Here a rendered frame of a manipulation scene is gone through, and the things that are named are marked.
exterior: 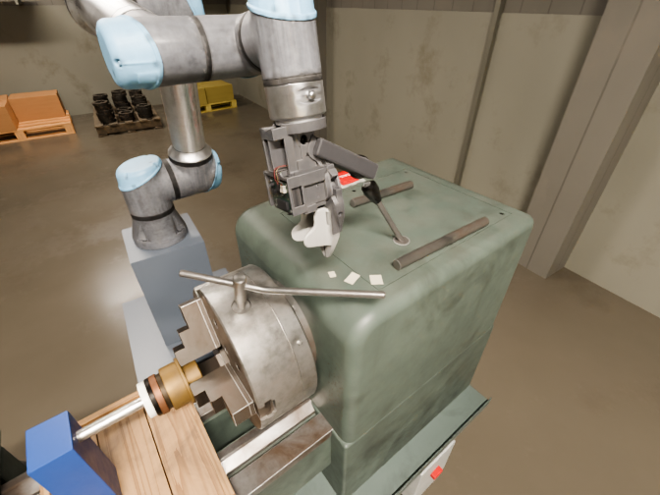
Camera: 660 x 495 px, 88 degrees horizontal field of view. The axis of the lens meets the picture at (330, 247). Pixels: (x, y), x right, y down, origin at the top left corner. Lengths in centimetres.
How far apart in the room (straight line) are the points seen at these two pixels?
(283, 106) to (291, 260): 35
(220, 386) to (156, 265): 49
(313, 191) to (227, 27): 23
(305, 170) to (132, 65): 23
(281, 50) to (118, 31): 18
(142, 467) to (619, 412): 213
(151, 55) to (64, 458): 60
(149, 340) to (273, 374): 76
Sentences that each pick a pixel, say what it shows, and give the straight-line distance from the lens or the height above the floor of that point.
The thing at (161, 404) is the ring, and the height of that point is 109.
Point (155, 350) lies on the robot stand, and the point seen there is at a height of 75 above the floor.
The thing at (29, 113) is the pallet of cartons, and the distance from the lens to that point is 727.
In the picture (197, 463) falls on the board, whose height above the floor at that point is 88.
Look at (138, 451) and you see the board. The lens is 96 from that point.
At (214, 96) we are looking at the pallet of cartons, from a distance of 713.
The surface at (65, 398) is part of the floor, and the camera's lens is 238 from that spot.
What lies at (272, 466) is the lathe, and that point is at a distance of 88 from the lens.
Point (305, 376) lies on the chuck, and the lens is 68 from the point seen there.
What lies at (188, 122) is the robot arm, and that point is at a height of 143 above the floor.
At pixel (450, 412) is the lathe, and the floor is 54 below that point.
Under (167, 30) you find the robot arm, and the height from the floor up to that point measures 165.
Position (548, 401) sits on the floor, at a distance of 224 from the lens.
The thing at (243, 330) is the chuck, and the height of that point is 122.
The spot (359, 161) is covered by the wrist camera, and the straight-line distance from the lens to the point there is 51.
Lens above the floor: 168
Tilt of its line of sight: 36 degrees down
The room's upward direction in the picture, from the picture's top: straight up
